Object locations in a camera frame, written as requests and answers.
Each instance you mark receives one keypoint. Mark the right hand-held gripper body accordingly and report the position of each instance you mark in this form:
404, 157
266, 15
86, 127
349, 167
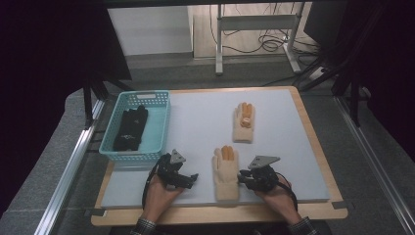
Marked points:
262, 178

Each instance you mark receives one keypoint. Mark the black metal stand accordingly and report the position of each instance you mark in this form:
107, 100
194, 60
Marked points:
87, 104
355, 101

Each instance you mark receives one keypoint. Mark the person's left hand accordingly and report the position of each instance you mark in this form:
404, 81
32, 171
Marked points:
160, 200

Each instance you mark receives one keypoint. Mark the white cabinet panel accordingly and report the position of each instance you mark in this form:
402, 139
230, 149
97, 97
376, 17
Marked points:
150, 29

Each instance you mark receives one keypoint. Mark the black glove with wrist loop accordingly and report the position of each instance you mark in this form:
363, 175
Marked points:
125, 115

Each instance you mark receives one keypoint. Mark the grey foam mat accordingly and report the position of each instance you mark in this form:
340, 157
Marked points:
202, 127

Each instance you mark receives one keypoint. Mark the white metal desk frame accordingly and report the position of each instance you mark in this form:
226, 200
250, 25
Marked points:
254, 23

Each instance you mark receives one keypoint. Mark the turquoise plastic basket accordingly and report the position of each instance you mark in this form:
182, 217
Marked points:
156, 130

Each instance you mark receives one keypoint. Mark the aluminium rail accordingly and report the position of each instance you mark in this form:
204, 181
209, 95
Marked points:
375, 163
70, 169

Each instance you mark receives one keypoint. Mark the person's right hand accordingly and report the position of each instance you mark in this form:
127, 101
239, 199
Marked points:
280, 202

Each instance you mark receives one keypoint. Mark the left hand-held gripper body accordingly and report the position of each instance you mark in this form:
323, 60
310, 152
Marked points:
169, 171

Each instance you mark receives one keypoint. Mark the black glove with white print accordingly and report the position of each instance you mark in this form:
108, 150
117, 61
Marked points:
133, 129

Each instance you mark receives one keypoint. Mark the beige glove with orange fingertips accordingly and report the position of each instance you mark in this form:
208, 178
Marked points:
225, 178

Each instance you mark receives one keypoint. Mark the dark curtain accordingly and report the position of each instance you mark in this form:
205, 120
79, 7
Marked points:
391, 65
42, 81

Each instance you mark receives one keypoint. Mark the beige glove with orange patch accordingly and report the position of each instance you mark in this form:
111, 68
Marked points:
244, 129

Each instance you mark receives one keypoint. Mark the grey tape piece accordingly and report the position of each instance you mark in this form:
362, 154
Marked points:
340, 205
95, 212

